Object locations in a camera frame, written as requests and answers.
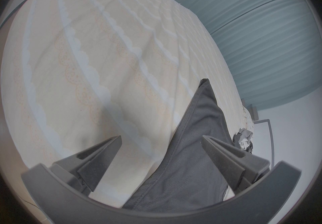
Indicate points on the bed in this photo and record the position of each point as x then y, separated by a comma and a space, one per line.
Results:
100, 54

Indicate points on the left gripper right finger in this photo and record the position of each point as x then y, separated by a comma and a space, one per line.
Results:
226, 162

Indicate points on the white printed pillow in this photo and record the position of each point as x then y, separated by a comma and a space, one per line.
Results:
247, 119

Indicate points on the pile of clothes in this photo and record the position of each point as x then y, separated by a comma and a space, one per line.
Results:
244, 139

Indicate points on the grey bedside table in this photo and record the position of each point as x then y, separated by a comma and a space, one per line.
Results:
251, 111

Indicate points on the black T-shirt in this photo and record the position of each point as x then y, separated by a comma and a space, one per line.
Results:
191, 167

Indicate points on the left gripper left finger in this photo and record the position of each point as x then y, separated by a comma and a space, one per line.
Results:
98, 165

